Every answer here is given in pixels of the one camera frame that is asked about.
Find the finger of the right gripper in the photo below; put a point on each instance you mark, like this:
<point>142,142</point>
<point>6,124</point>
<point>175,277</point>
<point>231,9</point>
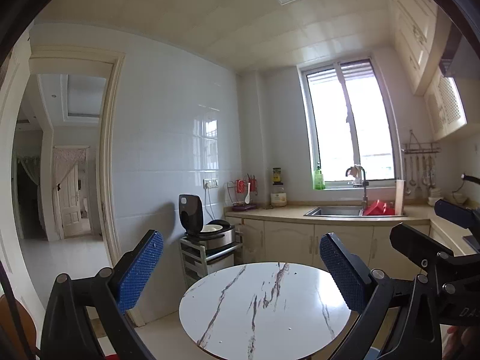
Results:
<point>461,216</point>

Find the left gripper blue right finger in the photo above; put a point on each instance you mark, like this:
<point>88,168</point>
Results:
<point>349,272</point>

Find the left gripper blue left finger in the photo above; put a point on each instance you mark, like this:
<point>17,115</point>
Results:
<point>133,271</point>

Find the kitchen faucet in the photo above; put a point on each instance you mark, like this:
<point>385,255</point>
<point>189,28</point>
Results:
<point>359,174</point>

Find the person's right hand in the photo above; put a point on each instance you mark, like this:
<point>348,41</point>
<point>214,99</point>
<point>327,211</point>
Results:
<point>462,343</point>

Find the stacked white bowls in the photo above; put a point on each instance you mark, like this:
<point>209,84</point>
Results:
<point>435,194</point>

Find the white storage trolley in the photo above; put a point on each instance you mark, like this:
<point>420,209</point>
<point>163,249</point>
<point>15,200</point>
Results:
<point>198,261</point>

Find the red plastic basin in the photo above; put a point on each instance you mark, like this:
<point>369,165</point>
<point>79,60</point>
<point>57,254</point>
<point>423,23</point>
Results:
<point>379,208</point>

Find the wooden cutting board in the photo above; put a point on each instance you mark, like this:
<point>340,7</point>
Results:
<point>399,197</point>

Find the hanging utensil rack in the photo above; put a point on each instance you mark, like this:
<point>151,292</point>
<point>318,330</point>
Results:
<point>419,167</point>

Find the round white marble table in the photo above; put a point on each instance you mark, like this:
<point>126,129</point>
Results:
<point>264,310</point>

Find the black rice cooker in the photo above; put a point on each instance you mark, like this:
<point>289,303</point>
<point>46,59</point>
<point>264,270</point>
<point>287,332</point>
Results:
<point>214,235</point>

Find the cream base cabinets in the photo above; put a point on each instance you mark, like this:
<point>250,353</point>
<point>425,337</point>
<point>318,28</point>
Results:
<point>289,237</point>

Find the green dish soap bottle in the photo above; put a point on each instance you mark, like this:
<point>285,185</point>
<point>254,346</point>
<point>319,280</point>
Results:
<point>318,178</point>

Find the glass jar with yellow lid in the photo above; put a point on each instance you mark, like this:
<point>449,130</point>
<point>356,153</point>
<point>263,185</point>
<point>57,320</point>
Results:
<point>278,195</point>

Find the black chair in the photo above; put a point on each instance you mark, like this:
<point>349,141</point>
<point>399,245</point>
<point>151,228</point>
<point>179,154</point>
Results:
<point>18,331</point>

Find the white rice spoon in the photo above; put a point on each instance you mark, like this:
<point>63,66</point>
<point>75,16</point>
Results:
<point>247,199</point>

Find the window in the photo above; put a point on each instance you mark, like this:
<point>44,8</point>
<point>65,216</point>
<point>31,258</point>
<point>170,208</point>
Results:
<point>350,121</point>

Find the cream upper cabinets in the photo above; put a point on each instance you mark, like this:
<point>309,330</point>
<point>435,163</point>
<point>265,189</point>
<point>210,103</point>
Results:
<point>420,32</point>

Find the wall power socket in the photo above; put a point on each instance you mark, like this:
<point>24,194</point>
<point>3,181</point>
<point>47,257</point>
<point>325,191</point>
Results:
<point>211,183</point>

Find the red cup wire rack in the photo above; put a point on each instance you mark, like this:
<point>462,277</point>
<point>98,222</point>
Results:
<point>237,189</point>

